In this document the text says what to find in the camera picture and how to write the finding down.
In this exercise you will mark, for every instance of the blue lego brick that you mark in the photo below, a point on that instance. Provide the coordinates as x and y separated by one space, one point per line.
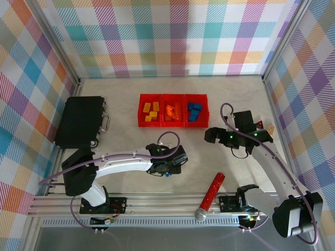
199 107
191 105
192 118
168 174
195 113

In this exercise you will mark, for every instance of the long orange lego plate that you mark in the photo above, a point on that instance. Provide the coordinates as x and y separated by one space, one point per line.
179 112

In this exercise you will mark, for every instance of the orange lego arch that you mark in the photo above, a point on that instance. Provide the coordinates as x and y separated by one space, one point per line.
168 109

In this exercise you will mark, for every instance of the yellow lego brick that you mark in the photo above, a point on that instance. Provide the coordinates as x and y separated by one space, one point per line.
156 105
153 114
148 119
146 107

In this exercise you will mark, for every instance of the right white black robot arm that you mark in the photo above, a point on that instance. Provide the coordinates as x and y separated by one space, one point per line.
269 162

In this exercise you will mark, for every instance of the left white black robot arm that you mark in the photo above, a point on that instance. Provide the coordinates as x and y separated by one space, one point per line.
123 163

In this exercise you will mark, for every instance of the red black triangular block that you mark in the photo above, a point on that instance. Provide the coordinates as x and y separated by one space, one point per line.
259 125

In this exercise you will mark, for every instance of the small wooden block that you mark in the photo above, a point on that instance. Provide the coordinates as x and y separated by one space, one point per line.
270 128

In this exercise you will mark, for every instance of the red glitter toy microphone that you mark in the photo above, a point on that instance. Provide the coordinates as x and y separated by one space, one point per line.
216 185

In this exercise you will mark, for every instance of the small electronics board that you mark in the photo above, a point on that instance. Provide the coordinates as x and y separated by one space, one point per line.
248 221
107 221

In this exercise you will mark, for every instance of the black hard carrying case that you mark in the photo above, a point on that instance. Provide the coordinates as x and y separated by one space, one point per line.
78 117

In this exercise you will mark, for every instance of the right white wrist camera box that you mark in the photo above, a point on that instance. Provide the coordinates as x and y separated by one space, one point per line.
230 118

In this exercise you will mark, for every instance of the aluminium mounting rail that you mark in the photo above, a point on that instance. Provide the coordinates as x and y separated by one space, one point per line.
162 205

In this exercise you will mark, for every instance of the aluminium table side rail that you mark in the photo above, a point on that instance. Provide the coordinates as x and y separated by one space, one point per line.
77 90
272 104

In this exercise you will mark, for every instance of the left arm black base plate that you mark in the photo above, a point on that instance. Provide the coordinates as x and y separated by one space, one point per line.
119 205

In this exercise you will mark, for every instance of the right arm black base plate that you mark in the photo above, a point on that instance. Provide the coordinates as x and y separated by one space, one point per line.
226 204

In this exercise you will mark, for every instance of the aluminium frame post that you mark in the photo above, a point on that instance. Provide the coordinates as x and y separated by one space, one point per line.
286 39
55 39

